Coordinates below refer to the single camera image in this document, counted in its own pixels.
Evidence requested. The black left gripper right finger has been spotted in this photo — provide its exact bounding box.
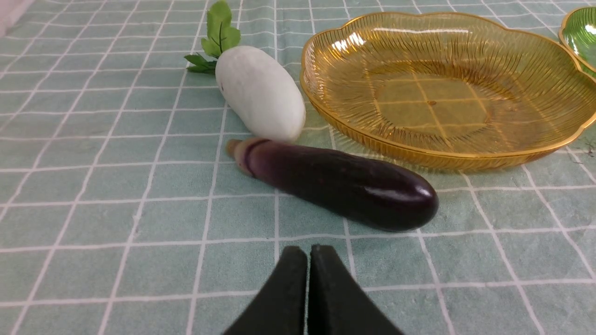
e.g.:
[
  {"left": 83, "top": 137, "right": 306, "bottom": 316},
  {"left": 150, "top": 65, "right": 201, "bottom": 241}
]
[{"left": 307, "top": 244, "right": 404, "bottom": 335}]

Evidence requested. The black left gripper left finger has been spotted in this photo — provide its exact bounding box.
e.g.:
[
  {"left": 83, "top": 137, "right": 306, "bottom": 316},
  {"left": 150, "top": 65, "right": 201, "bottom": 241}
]
[{"left": 224, "top": 246, "right": 307, "bottom": 335}]

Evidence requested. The dark purple eggplant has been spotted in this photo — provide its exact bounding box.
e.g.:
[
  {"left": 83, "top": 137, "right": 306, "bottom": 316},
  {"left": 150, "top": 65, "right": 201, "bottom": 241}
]
[{"left": 226, "top": 137, "right": 440, "bottom": 232}]

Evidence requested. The white radish with leaves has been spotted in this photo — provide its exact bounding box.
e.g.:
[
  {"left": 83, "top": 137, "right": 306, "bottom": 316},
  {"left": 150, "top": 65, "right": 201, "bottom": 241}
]
[{"left": 185, "top": 0, "right": 306, "bottom": 143}]

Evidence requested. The green checkered tablecloth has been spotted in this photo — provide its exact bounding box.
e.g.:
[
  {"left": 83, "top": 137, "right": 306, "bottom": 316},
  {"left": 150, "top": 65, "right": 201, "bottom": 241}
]
[{"left": 0, "top": 0, "right": 596, "bottom": 335}]

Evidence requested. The amber ribbed plastic plate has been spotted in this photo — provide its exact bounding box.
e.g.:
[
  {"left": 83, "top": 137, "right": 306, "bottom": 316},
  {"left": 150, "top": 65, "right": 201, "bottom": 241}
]
[{"left": 299, "top": 12, "right": 595, "bottom": 170}]

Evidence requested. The green ribbed plastic plate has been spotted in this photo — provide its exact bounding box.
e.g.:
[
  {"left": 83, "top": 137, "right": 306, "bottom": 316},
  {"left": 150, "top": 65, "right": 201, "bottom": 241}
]
[{"left": 558, "top": 6, "right": 596, "bottom": 77}]

